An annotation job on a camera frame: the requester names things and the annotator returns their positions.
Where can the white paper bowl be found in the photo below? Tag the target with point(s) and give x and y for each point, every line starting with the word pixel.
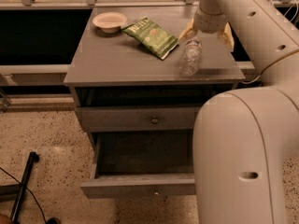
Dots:
pixel 110 22

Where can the black stand leg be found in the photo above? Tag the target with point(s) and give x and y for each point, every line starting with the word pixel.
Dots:
pixel 16 192

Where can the open grey lower drawer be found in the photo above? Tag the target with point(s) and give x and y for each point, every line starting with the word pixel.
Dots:
pixel 144 163

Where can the grey wooden drawer cabinet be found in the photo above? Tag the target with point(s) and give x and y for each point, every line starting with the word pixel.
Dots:
pixel 116 70

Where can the green chip bag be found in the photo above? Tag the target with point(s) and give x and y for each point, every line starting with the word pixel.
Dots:
pixel 157 40

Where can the clear plastic water bottle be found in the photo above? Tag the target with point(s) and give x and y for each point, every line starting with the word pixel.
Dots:
pixel 190 62

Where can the metal railing frame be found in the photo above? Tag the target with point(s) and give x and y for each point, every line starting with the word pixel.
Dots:
pixel 46 3

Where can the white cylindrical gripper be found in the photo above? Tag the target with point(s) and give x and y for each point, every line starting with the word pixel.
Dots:
pixel 209 22

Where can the closed grey middle drawer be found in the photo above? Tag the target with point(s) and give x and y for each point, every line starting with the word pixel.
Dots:
pixel 126 119

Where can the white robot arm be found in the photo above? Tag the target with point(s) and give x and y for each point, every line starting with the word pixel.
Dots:
pixel 242 137

